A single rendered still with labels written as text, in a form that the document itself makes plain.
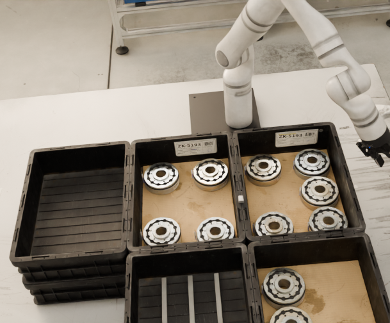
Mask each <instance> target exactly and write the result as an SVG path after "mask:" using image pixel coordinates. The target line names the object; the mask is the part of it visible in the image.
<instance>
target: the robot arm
mask: <svg viewBox="0 0 390 323"><path fill-rule="evenodd" d="M285 8H286V9H287V10H288V12H289V13H290V14H291V15H292V17H293V18H294V19H295V20H296V22H297V23H298V25H299V26H300V28H301V29H302V31H303V32H304V34H305V35H306V37H307V39H308V41H309V43H310V45H311V47H312V48H313V50H314V52H315V54H316V56H317V58H318V60H319V62H320V63H321V65H322V66H323V67H331V66H333V65H337V64H344V65H346V66H347V67H348V68H347V70H344V71H343V72H340V73H339V74H337V75H335V76H333V77H331V78H330V79H329V80H328V81H327V83H326V91H327V94H328V96H329V97H330V98H331V99H332V100H333V101H334V102H335V103H336V104H337V105H338V106H340V107H341V108H342V109H344V111H345V112H346V113H347V114H348V116H349V118H350V120H351V121H352V123H353V126H354V128H355V130H356V132H357V134H358V136H359V139H358V141H357V143H356V145H357V147H358V148H359V149H360V150H361V151H362V153H363V154H364V155H365V156H366V157H369V156H370V157H371V158H372V159H374V161H375V163H376V164H377V165H378V166H379V167H382V166H383V164H384V160H383V158H382V156H381V154H379V153H382V154H385V155H386V156H387V157H388V158H390V154H389V153H390V131H389V128H388V127H387V125H386V123H385V121H384V120H385V119H388V118H390V105H383V104H375V103H374V102H373V100H372V98H371V97H370V96H369V95H366V94H363V93H365V92H366V91H368V90H369V89H370V86H371V79H370V76H369V74H368V73H367V72H366V71H365V70H364V69H363V68H362V67H361V66H360V65H359V64H358V63H357V62H356V61H355V60H354V58H353V57H352V56H351V54H350V53H349V52H348V50H347V49H346V47H345V45H344V44H343V41H342V39H341V37H340V36H339V33H338V32H337V30H336V28H335V27H334V25H333V24H332V23H331V22H330V21H329V20H328V19H327V18H326V17H325V16H323V15H322V14H321V13H320V12H318V11H317V10H315V9H314V8H313V7H312V6H311V5H310V4H309V3H308V2H306V0H249V1H248V3H247V4H246V5H245V7H244V9H243V10H242V12H241V13H240V16H239V17H238V18H237V20H236V22H235V23H234V25H233V27H232V28H231V30H230V32H228V34H227V35H226V36H225V37H224V38H223V40H222V41H221V42H220V43H219V44H218V45H217V47H216V51H215V55H216V60H217V62H218V64H219V65H220V66H221V67H222V68H224V69H225V70H224V72H223V92H224V103H225V121H226V123H227V125H228V126H230V127H232V128H236V129H241V128H245V127H247V126H249V125H250V124H251V123H252V75H253V73H254V45H253V43H254V42H256V41H257V40H259V39H260V38H261V37H262V36H263V35H264V34H265V33H266V32H267V31H268V30H269V29H270V28H271V27H272V25H273V24H274V22H275V21H276V20H277V18H278V17H279V15H280V14H281V13H282V11H283V10H284V9H285ZM366 149H367V152H366Z"/></svg>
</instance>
